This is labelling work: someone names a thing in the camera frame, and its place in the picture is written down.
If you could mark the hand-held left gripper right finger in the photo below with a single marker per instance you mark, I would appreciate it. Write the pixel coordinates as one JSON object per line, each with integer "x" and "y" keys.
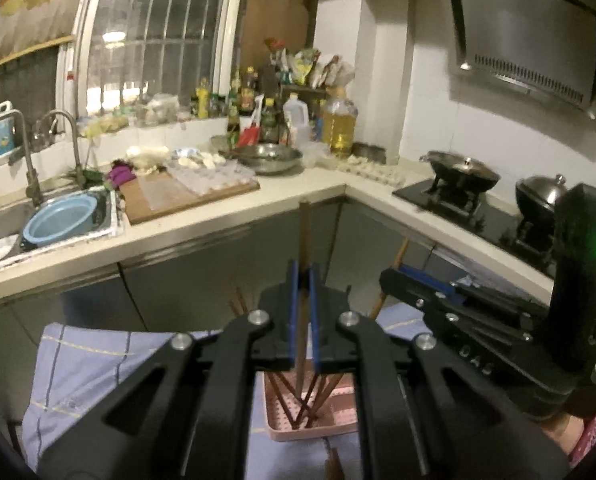
{"x": 314, "y": 310}

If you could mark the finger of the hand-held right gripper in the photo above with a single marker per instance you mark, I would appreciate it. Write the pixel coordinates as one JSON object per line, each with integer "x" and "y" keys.
{"x": 408, "y": 292}
{"x": 428, "y": 281}

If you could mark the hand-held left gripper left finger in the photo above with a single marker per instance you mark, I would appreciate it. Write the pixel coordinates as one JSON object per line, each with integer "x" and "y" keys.
{"x": 294, "y": 310}

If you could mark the single brown chopstick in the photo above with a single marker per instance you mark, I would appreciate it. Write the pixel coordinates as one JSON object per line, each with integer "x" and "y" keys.
{"x": 402, "y": 255}
{"x": 305, "y": 235}
{"x": 334, "y": 465}

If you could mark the bundle of wooden chopsticks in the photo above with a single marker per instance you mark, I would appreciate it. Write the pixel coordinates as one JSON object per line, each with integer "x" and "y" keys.
{"x": 298, "y": 410}

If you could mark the pink plastic utensil basket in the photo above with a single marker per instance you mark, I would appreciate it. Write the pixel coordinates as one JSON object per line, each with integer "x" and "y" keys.
{"x": 335, "y": 412}

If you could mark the black gas stove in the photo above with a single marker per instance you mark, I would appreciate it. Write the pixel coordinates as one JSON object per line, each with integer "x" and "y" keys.
{"x": 483, "y": 215}

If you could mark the steel pot with lid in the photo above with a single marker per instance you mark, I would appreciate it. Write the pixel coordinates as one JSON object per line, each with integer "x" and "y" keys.
{"x": 543, "y": 195}

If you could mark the black wok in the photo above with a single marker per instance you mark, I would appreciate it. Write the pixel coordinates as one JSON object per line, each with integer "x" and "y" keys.
{"x": 463, "y": 172}

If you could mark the tray of white dumplings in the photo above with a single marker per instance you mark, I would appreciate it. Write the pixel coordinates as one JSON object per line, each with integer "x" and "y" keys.
{"x": 373, "y": 170}

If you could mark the pink patterned clothing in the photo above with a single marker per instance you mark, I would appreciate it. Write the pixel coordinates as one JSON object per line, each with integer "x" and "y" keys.
{"x": 593, "y": 435}

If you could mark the clear plastic tray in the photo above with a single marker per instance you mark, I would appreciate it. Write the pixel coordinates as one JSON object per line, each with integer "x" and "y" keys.
{"x": 213, "y": 180}

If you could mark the steel basin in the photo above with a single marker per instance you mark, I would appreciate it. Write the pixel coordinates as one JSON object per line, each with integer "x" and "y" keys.
{"x": 265, "y": 157}

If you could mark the large cooking oil bottle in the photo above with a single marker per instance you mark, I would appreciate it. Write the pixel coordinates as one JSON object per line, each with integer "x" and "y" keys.
{"x": 340, "y": 130}

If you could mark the red spray bottle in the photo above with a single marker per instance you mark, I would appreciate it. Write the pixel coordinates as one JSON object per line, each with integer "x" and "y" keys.
{"x": 250, "y": 132}

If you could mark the wooden cutting board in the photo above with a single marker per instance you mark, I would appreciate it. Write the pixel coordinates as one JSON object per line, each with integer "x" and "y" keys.
{"x": 143, "y": 205}

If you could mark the white plastic jug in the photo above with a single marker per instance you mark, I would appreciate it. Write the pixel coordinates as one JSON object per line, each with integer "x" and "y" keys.
{"x": 295, "y": 117}

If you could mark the purple cloth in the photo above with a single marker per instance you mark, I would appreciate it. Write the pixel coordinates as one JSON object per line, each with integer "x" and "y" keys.
{"x": 120, "y": 177}

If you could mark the blue striped cloth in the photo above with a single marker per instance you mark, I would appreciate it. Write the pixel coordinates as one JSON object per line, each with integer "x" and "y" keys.
{"x": 78, "y": 370}

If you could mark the yellow bottle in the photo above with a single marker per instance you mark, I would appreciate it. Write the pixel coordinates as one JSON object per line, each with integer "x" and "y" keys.
{"x": 203, "y": 102}

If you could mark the rack of seasoning packets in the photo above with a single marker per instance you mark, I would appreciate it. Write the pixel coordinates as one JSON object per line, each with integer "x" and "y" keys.
{"x": 308, "y": 67}

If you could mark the blue plastic basin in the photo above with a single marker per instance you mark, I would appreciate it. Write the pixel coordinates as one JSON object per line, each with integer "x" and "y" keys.
{"x": 58, "y": 220}

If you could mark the steel range hood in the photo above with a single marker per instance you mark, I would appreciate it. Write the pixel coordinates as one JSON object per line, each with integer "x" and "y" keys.
{"x": 528, "y": 30}

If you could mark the curved steel faucet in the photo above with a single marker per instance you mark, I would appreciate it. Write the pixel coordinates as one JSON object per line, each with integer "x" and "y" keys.
{"x": 73, "y": 130}
{"x": 25, "y": 150}

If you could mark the steel sink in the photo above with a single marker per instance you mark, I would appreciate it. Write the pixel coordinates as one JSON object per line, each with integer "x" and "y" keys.
{"x": 8, "y": 220}

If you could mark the barred window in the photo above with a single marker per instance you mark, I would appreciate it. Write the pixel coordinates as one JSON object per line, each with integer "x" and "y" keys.
{"x": 153, "y": 35}

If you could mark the blue label detergent bottle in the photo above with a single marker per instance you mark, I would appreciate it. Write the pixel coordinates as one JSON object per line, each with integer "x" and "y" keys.
{"x": 0, "y": 135}

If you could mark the wall poster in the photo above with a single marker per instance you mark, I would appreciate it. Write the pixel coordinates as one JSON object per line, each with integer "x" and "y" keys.
{"x": 23, "y": 5}

